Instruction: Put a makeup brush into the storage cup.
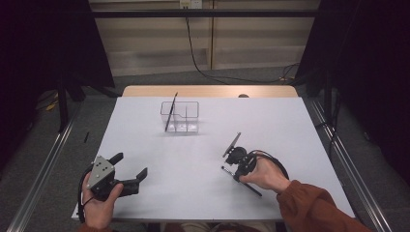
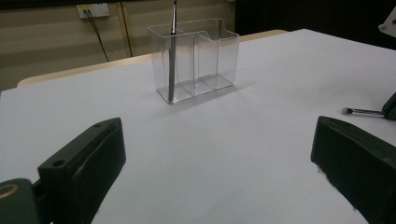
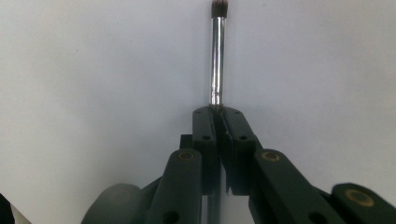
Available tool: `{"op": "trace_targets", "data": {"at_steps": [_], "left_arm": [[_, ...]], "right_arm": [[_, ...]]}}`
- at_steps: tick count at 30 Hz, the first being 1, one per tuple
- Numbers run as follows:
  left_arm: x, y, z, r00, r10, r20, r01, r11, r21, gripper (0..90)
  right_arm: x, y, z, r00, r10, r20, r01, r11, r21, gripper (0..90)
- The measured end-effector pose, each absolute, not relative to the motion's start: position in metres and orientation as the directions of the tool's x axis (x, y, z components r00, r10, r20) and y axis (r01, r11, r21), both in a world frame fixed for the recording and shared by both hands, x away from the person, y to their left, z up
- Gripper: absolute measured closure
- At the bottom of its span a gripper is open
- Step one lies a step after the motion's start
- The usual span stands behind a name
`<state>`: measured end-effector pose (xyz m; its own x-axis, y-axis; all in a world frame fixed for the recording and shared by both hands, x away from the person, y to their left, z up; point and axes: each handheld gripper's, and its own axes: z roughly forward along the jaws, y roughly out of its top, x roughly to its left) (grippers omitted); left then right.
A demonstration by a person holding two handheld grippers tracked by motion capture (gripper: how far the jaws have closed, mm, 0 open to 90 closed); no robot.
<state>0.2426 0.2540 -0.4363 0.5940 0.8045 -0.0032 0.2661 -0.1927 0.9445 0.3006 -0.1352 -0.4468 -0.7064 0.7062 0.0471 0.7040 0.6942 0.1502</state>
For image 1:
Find white wall socket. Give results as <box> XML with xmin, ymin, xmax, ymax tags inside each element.
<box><xmin>179</xmin><ymin>0</ymin><xmax>203</xmax><ymax>10</ymax></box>

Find clear acrylic organizer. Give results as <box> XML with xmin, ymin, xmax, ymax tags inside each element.
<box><xmin>160</xmin><ymin>101</ymin><xmax>200</xmax><ymax>134</ymax></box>

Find black power cable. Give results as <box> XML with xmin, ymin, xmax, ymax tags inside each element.
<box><xmin>185</xmin><ymin>8</ymin><xmax>302</xmax><ymax>85</ymax></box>

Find person's right hand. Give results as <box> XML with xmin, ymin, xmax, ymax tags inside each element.
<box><xmin>239</xmin><ymin>158</ymin><xmax>292</xmax><ymax>194</ymax></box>

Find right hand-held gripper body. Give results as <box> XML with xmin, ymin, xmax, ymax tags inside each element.
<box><xmin>221</xmin><ymin>131</ymin><xmax>259</xmax><ymax>183</ymax></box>

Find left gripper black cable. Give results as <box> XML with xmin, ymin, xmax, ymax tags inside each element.
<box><xmin>76</xmin><ymin>164</ymin><xmax>97</xmax><ymax>224</ymax></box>

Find black curtain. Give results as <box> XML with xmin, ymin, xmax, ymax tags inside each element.
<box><xmin>0</xmin><ymin>0</ymin><xmax>116</xmax><ymax>168</ymax></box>
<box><xmin>294</xmin><ymin>0</ymin><xmax>410</xmax><ymax>177</ymax></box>

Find black makeup brush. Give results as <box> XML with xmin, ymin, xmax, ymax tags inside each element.
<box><xmin>220</xmin><ymin>165</ymin><xmax>263</xmax><ymax>197</ymax></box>
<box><xmin>163</xmin><ymin>92</ymin><xmax>179</xmax><ymax>133</ymax></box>

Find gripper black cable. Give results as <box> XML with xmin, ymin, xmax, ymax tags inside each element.
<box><xmin>249</xmin><ymin>149</ymin><xmax>290</xmax><ymax>181</ymax></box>
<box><xmin>76</xmin><ymin>164</ymin><xmax>97</xmax><ymax>224</ymax></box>

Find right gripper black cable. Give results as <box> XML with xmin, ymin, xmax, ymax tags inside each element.
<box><xmin>249</xmin><ymin>149</ymin><xmax>290</xmax><ymax>181</ymax></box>

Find beige desk cabinet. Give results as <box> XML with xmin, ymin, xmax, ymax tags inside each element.
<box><xmin>88</xmin><ymin>0</ymin><xmax>322</xmax><ymax>77</ymax></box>

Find white table sheet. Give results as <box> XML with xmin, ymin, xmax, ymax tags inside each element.
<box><xmin>71</xmin><ymin>96</ymin><xmax>356</xmax><ymax>223</ymax></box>

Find wooden table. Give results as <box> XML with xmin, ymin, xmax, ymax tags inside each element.
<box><xmin>121</xmin><ymin>84</ymin><xmax>299</xmax><ymax>99</ymax></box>

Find person's left hand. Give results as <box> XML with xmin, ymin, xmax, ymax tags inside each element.
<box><xmin>81</xmin><ymin>173</ymin><xmax>125</xmax><ymax>231</ymax></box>

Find aluminium floor rail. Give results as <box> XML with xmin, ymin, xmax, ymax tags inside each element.
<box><xmin>309</xmin><ymin>96</ymin><xmax>394</xmax><ymax>232</ymax></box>
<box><xmin>6</xmin><ymin>101</ymin><xmax>83</xmax><ymax>232</ymax></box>

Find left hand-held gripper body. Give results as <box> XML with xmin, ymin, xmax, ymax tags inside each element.
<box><xmin>85</xmin><ymin>155</ymin><xmax>126</xmax><ymax>203</ymax></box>

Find black metal crossbar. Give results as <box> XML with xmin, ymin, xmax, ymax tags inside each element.
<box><xmin>91</xmin><ymin>9</ymin><xmax>321</xmax><ymax>19</ymax></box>

